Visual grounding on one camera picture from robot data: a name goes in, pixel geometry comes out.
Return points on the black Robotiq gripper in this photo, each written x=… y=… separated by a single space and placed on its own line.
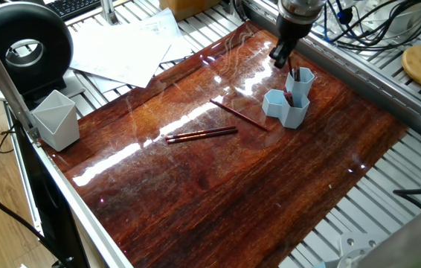
x=297 y=28

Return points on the light blue hexagonal pen holder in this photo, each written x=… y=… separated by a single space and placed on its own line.
x=285 y=115

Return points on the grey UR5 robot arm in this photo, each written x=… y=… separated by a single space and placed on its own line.
x=300 y=6

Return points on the grey pentagonal pen holder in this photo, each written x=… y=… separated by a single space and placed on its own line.
x=58 y=130

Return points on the small tan box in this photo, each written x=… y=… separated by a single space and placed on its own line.
x=184 y=7

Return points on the small white paper sheet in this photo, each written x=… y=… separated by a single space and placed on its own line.
x=158 y=30

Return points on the brown wood-grain board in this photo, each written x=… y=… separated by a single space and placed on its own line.
x=218 y=193

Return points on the large white paper sheet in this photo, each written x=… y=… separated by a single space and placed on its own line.
x=121 y=52

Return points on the black keyboard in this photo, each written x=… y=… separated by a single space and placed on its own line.
x=76 y=7

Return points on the silver metal post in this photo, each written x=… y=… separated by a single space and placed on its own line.
x=109 y=11

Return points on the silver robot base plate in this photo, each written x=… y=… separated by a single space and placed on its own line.
x=355 y=253

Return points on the grey aluminium frame rail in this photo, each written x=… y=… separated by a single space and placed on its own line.
x=6 y=78

